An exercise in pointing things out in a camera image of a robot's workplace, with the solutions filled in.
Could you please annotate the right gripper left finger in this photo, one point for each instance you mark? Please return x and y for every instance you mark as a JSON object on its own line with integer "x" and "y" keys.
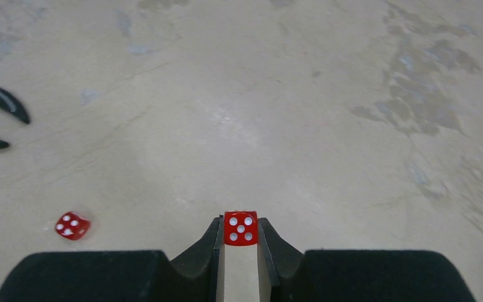
{"x": 125, "y": 275}

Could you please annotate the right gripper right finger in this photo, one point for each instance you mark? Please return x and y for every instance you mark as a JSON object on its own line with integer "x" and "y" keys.
{"x": 286, "y": 274}

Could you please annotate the red dice pair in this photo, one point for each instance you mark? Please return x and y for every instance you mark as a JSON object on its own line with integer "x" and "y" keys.
{"x": 240, "y": 228}

